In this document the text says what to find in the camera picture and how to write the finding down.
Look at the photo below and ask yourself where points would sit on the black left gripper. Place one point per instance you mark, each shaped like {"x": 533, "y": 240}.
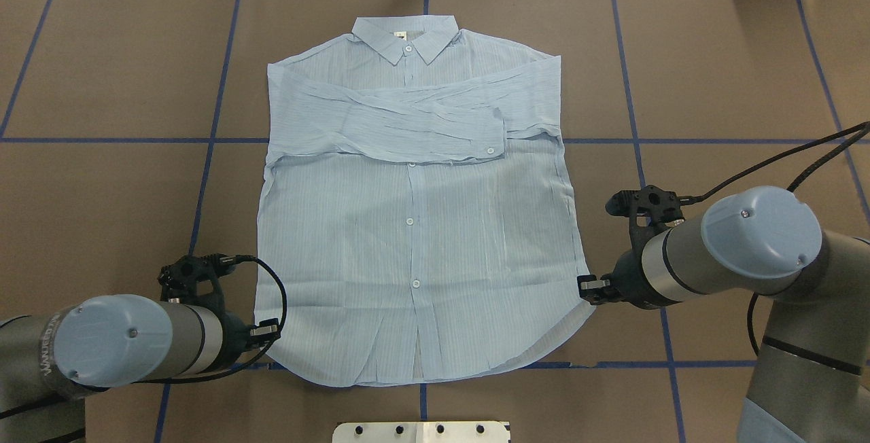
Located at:
{"x": 236, "y": 338}

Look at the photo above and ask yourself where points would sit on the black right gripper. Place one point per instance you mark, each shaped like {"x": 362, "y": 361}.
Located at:
{"x": 627, "y": 276}

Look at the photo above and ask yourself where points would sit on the light blue button shirt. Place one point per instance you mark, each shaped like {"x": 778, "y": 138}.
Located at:
{"x": 417, "y": 206}

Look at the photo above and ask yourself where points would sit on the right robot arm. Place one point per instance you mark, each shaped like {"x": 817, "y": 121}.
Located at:
{"x": 806, "y": 384}

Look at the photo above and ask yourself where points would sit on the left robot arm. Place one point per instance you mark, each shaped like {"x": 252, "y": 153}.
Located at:
{"x": 52, "y": 363}

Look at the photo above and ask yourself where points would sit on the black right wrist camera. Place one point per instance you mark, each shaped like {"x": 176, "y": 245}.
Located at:
{"x": 650, "y": 211}

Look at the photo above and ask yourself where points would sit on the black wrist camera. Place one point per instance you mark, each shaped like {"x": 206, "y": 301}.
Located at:
{"x": 650, "y": 211}
{"x": 195, "y": 281}

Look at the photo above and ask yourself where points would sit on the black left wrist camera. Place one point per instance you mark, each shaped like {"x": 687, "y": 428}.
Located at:
{"x": 195, "y": 281}

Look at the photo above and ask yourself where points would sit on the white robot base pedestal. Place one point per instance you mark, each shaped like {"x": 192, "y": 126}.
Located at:
{"x": 423, "y": 431}

